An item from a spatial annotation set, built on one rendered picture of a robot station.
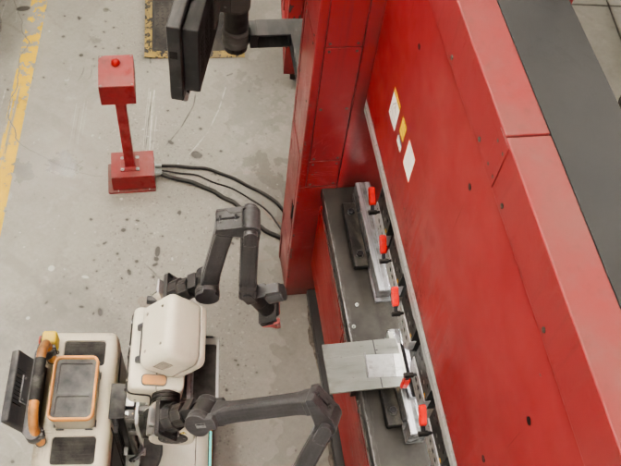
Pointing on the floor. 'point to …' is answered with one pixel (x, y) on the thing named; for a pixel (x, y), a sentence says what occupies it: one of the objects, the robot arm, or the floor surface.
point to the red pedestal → (106, 82)
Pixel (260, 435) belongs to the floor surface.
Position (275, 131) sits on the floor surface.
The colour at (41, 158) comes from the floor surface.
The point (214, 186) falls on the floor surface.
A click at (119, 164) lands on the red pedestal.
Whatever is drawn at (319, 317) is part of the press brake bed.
